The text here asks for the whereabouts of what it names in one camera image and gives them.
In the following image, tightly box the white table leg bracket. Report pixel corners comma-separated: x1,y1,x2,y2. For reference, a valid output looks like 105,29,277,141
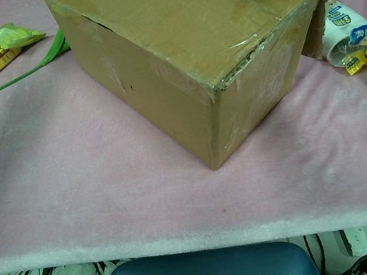
337,226,367,258

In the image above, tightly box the brown cardboard shipping box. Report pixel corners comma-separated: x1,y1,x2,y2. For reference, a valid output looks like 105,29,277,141
39,0,359,194

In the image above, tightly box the pink fleece table cloth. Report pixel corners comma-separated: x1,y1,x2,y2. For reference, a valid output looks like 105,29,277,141
0,0,367,275

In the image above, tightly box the green snack packet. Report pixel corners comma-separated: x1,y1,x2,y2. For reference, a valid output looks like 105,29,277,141
0,17,49,52

